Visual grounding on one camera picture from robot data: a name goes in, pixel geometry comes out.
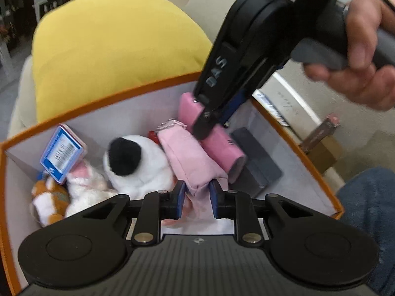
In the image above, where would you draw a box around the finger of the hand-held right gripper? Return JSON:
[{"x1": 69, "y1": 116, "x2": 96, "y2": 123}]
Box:
[
  {"x1": 217, "y1": 87, "x2": 249, "y2": 128},
  {"x1": 191, "y1": 97, "x2": 223, "y2": 141}
]

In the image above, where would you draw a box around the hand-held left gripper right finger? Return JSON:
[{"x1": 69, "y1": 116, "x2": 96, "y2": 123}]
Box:
[{"x1": 209, "y1": 179, "x2": 331, "y2": 245}]

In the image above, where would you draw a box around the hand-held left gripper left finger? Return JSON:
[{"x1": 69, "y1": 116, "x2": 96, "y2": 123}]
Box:
[{"x1": 65, "y1": 179, "x2": 186, "y2": 245}]

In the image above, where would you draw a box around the pink cylinder case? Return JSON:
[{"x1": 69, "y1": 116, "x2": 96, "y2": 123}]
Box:
[{"x1": 178, "y1": 92, "x2": 246, "y2": 183}]

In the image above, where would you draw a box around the pink pouch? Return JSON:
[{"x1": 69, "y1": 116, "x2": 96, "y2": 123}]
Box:
[{"x1": 156, "y1": 120, "x2": 229, "y2": 197}]

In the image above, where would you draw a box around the orange storage box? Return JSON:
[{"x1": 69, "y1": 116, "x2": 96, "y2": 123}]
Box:
[{"x1": 0, "y1": 71, "x2": 345, "y2": 296}]

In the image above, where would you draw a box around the brown white plush toy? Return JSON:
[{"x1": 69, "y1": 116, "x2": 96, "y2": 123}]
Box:
[{"x1": 30, "y1": 177, "x2": 71, "y2": 227}]

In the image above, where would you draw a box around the person's right hand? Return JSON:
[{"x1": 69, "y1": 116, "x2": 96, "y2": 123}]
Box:
[{"x1": 303, "y1": 0, "x2": 395, "y2": 112}]

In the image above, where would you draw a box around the pale pink cloth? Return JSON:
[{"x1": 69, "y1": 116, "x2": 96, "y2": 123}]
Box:
[{"x1": 161, "y1": 191, "x2": 236, "y2": 235}]

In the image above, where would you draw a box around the blue edged paper sheet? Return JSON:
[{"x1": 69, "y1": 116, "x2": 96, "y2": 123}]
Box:
[{"x1": 252, "y1": 89, "x2": 291, "y2": 128}]

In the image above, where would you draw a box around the black white plush toy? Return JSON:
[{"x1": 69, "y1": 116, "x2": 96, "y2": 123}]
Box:
[{"x1": 102, "y1": 134, "x2": 177, "y2": 202}]

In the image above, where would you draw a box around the grey box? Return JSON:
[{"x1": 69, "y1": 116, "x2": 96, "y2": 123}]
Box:
[{"x1": 230, "y1": 127, "x2": 283, "y2": 198}]

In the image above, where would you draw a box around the beige sofa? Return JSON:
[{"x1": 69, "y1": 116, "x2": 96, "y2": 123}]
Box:
[{"x1": 8, "y1": 0, "x2": 270, "y2": 137}]

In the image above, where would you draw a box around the white pink plush toy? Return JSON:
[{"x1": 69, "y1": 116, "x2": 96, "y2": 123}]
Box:
[{"x1": 65, "y1": 160, "x2": 119, "y2": 218}]

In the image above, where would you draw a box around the pink brown small box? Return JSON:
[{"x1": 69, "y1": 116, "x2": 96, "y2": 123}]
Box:
[{"x1": 299, "y1": 113, "x2": 340, "y2": 155}]

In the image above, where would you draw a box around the cardboard box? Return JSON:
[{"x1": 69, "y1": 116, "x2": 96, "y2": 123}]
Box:
[{"x1": 308, "y1": 135, "x2": 344, "y2": 175}]

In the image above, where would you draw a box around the blue card box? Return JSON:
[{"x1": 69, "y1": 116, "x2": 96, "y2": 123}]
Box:
[{"x1": 39, "y1": 124, "x2": 87, "y2": 185}]

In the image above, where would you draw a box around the yellow pillow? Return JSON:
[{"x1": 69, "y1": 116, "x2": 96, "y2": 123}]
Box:
[{"x1": 32, "y1": 0, "x2": 214, "y2": 123}]

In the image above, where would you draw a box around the person's blue jeans leg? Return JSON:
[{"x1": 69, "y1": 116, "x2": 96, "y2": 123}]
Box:
[{"x1": 336, "y1": 166, "x2": 395, "y2": 296}]

